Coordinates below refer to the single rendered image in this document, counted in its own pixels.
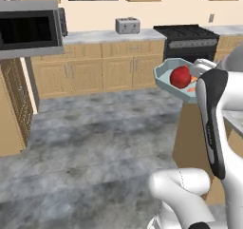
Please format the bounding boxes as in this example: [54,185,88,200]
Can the light wood base cabinets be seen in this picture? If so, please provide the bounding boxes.
[214,34,243,64]
[30,38,167,100]

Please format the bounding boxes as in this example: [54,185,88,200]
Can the dark microwave door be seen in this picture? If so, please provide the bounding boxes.
[58,7,69,38]

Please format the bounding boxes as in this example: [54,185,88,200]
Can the silver toaster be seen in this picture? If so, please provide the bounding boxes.
[115,16,141,35]

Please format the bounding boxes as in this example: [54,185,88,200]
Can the grey microwave oven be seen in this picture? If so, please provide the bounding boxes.
[0,0,66,60]

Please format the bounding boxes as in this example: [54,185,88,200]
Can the red onion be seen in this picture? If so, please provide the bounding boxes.
[169,65,192,90]

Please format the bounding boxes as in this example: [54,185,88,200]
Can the black stove with oven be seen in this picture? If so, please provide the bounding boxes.
[153,24,221,64]

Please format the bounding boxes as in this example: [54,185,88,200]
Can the pale blue tupperware container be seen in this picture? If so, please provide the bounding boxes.
[153,57,199,105]

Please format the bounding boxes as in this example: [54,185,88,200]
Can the light wood tall cabinet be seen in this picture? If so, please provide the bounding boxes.
[0,57,35,158]

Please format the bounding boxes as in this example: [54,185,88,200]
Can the orange shrimp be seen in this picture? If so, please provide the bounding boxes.
[187,75,199,93]

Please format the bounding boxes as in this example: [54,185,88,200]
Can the light wood island cabinet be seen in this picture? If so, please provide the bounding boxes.
[172,102,243,206]

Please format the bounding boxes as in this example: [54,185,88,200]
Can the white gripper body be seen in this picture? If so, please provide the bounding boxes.
[189,58,218,79]

